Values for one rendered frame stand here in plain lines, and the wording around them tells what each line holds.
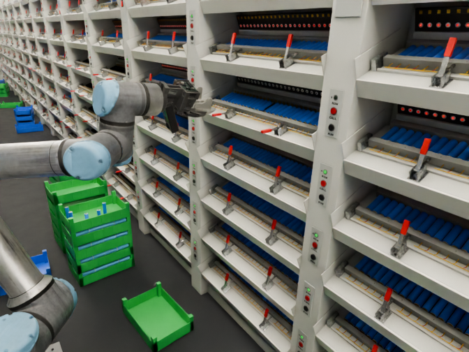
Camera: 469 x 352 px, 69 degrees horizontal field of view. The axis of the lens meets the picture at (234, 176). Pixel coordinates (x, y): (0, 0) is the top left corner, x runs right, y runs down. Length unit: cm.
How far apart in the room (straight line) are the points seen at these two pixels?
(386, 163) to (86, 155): 70
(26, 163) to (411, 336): 102
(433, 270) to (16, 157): 99
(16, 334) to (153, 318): 70
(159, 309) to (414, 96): 144
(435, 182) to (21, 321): 117
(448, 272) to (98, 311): 148
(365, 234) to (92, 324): 129
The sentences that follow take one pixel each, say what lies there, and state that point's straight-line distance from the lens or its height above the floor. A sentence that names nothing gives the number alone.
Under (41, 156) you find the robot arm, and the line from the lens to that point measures 90.
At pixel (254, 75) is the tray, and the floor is 112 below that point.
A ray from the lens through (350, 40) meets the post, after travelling 91.
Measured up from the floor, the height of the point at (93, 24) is 127.
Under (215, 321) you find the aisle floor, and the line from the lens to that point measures 174.
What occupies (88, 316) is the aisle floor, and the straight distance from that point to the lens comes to 186.
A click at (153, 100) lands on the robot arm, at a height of 106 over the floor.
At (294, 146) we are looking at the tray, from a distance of 104.
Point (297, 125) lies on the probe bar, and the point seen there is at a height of 98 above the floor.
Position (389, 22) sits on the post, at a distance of 97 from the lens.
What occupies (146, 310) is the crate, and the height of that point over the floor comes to 0.
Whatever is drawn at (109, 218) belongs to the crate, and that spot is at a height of 34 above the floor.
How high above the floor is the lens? 123
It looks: 22 degrees down
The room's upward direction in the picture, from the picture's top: 2 degrees clockwise
